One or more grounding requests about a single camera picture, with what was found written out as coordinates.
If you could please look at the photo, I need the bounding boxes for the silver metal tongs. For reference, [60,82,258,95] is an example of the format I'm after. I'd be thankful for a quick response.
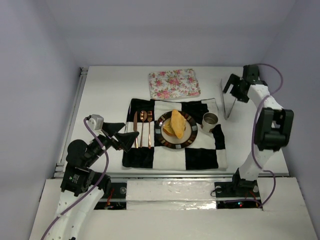
[220,76,237,120]

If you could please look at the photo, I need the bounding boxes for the bread slice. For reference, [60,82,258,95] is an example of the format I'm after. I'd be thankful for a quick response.
[163,121,186,139]

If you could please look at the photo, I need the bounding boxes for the orange croissant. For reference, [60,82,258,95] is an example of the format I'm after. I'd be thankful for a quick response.
[170,109,186,139]

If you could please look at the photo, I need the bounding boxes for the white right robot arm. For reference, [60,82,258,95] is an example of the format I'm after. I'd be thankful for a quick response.
[221,64,294,197]

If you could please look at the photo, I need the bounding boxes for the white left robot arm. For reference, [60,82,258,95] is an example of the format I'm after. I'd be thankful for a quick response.
[41,114,139,240]

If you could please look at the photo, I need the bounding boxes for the copper knife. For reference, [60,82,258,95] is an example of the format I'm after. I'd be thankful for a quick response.
[133,111,138,148]

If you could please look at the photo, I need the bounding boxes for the copper spoon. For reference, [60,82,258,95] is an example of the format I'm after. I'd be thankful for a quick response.
[139,110,147,148]

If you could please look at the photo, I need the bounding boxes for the copper fork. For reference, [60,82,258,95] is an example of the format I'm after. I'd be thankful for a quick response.
[147,110,153,149]

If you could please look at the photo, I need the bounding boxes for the metal cup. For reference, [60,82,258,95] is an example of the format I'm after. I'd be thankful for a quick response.
[201,112,219,133]

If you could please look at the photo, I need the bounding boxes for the floral rectangular tray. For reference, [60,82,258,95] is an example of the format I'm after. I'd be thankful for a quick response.
[148,68,201,100]

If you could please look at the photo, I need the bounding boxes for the striped rim ceramic plate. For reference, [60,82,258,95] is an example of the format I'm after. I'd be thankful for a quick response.
[154,111,198,150]

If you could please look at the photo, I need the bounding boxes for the black white checkered placemat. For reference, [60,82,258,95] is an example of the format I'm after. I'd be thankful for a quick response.
[122,98,228,171]

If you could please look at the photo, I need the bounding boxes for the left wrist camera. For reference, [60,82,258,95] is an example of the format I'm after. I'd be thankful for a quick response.
[87,114,104,132]

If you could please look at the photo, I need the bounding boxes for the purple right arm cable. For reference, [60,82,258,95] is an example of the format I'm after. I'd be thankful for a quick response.
[251,63,285,208]

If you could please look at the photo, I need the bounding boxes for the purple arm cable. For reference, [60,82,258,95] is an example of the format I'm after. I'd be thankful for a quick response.
[39,116,111,240]
[251,63,285,208]

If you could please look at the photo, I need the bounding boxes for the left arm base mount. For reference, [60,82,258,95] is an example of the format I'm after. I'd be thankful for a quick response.
[94,179,127,210]

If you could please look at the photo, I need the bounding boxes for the aluminium rail frame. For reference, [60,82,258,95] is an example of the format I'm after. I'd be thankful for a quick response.
[51,66,291,211]

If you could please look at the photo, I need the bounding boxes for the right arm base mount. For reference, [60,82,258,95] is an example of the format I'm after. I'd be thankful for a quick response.
[210,169,263,209]

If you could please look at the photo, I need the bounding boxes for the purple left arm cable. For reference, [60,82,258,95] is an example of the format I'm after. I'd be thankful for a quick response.
[39,116,111,240]

